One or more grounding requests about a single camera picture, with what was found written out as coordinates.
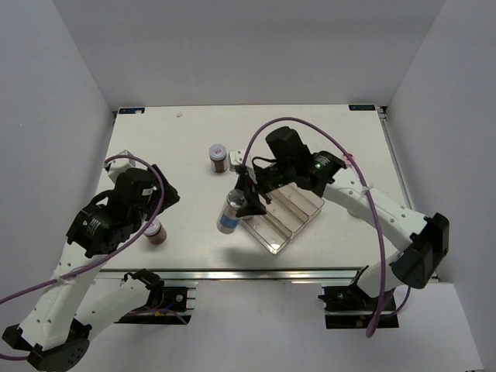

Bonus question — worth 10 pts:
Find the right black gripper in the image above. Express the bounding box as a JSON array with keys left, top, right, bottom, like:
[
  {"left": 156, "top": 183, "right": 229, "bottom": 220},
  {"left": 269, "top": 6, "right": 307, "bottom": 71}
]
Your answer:
[{"left": 232, "top": 160, "right": 295, "bottom": 217}]

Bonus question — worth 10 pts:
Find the blue label bottle silver cap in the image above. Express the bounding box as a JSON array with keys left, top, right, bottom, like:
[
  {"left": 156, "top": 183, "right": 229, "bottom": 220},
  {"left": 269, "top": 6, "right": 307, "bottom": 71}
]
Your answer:
[{"left": 216, "top": 189, "right": 246, "bottom": 234}]

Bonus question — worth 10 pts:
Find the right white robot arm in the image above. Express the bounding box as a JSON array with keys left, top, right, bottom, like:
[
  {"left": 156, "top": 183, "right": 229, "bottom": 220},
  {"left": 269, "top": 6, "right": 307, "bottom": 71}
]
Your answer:
[{"left": 233, "top": 126, "right": 450, "bottom": 309}]

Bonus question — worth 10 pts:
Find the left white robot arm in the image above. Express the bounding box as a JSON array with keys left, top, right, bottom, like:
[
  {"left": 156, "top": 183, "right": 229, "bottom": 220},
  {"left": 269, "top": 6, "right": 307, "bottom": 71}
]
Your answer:
[{"left": 2, "top": 166, "right": 180, "bottom": 371}]

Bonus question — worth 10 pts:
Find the clear plastic organizer tray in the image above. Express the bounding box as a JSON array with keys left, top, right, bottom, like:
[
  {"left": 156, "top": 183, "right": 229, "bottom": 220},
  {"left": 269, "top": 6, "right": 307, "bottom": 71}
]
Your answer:
[{"left": 241, "top": 184, "right": 325, "bottom": 255}]

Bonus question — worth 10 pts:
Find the brown spice jar near front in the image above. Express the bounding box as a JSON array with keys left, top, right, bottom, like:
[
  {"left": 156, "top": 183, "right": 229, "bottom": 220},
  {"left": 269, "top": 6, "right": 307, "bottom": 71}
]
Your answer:
[{"left": 143, "top": 219, "right": 167, "bottom": 245}]

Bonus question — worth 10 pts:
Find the brown spice jar red label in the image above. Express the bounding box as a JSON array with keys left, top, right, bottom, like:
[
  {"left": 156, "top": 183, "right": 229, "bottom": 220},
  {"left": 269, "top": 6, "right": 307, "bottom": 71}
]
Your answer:
[{"left": 208, "top": 144, "right": 228, "bottom": 174}]

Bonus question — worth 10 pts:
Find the pink cap spice bottle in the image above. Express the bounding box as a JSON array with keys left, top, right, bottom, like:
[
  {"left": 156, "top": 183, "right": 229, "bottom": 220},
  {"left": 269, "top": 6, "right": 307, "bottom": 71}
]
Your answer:
[{"left": 343, "top": 153, "right": 354, "bottom": 167}]

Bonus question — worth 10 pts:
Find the yellow cap spice bottle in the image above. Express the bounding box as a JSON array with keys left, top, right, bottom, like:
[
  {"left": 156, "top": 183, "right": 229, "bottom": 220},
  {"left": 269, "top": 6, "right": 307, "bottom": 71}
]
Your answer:
[{"left": 347, "top": 209, "right": 361, "bottom": 218}]

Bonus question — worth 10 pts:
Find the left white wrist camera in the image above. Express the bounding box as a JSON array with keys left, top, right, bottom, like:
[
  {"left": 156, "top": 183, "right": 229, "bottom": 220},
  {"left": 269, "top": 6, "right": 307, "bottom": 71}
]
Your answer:
[{"left": 104, "top": 150, "right": 136, "bottom": 184}]

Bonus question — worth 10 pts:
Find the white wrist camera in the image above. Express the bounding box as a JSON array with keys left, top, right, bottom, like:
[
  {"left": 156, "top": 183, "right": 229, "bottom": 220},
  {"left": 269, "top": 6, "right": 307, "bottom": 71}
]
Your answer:
[
  {"left": 228, "top": 150, "right": 245, "bottom": 172},
  {"left": 104, "top": 150, "right": 136, "bottom": 184}
]

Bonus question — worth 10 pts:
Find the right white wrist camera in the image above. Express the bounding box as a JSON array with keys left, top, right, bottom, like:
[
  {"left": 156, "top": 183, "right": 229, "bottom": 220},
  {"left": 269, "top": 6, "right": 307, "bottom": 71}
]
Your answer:
[{"left": 228, "top": 150, "right": 245, "bottom": 172}]

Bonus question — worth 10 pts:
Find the aluminium table front rail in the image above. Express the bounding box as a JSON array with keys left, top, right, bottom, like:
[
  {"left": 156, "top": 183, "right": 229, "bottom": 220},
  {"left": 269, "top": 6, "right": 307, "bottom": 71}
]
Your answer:
[{"left": 92, "top": 269, "right": 439, "bottom": 283}]

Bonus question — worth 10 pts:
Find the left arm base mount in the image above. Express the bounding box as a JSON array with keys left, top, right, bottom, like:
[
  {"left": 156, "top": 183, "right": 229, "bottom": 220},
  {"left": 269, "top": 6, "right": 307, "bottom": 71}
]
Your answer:
[{"left": 115, "top": 286, "right": 196, "bottom": 326}]

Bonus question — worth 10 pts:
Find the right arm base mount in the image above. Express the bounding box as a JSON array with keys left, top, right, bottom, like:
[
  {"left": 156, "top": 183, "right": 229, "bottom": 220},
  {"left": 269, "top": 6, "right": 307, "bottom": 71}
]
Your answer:
[{"left": 317, "top": 285, "right": 399, "bottom": 330}]

